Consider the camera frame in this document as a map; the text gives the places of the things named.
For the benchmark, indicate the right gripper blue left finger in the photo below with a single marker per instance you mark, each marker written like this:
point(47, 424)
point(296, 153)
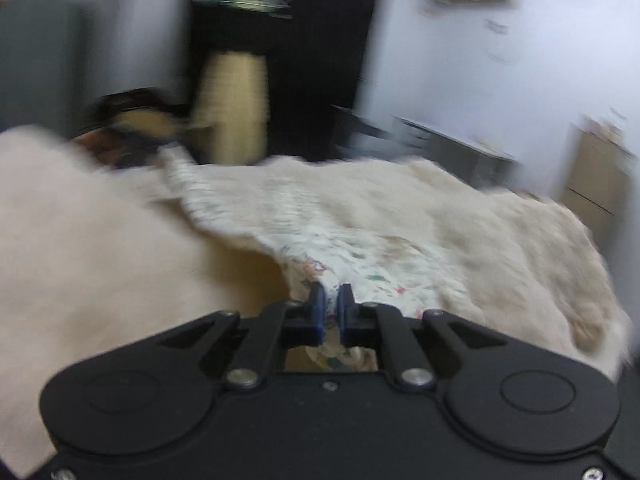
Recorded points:
point(282, 326)

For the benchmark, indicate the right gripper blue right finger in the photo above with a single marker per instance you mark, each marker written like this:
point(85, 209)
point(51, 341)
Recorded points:
point(383, 329)

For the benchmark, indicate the cartoon print cream garment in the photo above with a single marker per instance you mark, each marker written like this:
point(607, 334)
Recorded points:
point(263, 209)

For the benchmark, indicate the grey folding table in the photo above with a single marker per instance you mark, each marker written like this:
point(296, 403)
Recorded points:
point(468, 160)

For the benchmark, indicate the cream fluffy blanket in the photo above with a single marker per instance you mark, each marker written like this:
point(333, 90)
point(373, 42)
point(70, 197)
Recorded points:
point(92, 259)

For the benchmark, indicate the yellow checkered towel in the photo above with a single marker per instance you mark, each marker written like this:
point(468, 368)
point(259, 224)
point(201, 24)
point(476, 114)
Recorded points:
point(231, 110)

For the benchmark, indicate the black hanging garment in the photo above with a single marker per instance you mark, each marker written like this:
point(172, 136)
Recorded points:
point(314, 52)

